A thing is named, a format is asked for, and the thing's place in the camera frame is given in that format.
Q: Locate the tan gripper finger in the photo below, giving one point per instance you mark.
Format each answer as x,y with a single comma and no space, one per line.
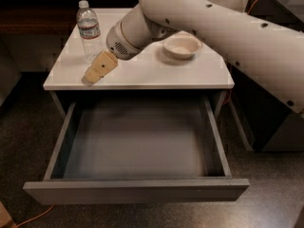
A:
105,62

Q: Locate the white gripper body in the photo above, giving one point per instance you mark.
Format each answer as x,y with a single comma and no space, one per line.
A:
116,43

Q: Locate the clear plastic water bottle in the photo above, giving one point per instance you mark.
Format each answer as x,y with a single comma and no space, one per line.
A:
89,29

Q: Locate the grey top drawer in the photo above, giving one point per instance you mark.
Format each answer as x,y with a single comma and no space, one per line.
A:
138,150

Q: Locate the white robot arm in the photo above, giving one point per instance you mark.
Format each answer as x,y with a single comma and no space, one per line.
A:
270,55

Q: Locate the white top drawer cabinet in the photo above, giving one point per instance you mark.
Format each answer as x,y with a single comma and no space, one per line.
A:
152,69

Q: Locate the white paper bowl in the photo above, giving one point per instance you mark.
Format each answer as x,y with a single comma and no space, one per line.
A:
182,47

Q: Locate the dark wooden bench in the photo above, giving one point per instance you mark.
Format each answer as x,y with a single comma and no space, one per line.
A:
37,16

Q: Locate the dark cabinet at right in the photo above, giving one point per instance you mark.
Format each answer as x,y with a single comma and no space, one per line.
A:
263,122

